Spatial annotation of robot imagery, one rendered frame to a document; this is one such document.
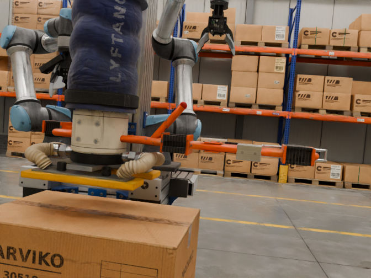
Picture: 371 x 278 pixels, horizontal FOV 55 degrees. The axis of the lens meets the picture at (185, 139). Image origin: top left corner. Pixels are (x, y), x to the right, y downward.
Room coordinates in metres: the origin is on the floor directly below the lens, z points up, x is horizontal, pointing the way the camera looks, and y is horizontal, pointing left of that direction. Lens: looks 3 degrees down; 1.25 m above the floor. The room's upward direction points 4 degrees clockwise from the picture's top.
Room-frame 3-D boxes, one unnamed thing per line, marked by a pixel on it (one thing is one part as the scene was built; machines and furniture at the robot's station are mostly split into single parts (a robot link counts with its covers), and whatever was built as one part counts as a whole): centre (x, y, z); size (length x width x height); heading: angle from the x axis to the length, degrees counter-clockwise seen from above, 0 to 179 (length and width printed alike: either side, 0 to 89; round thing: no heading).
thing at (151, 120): (1.68, 0.13, 1.20); 0.13 x 0.12 x 0.14; 110
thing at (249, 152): (1.03, -0.19, 1.17); 0.07 x 0.07 x 0.04; 79
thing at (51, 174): (1.02, 0.29, 1.08); 0.34 x 0.10 x 0.05; 79
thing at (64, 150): (1.12, 0.27, 1.12); 0.34 x 0.25 x 0.06; 79
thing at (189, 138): (1.07, 0.02, 1.18); 0.10 x 0.08 x 0.06; 169
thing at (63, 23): (1.43, 0.50, 1.59); 0.09 x 0.08 x 0.11; 47
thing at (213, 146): (1.20, 0.05, 1.18); 0.93 x 0.30 x 0.04; 79
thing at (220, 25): (1.43, -0.09, 1.66); 0.09 x 0.08 x 0.12; 174
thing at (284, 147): (1.00, -0.32, 1.18); 0.08 x 0.07 x 0.05; 79
